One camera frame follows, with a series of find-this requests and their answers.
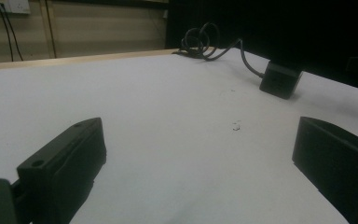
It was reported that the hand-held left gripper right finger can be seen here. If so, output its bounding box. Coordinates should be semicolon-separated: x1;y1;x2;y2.
292;116;358;224

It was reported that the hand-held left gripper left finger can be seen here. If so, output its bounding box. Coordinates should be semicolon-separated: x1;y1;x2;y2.
16;117;107;224

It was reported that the black cube power adapter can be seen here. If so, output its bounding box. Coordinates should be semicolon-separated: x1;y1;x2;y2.
258;61;304;101

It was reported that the thin black wall cable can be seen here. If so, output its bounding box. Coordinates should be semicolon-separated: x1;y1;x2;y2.
0;3;24;62
0;3;15;63

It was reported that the white wall socket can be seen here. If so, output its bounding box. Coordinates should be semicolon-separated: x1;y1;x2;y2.
0;0;32;15

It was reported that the black coiled cable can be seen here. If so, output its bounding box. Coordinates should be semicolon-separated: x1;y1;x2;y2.
172;21;267;78

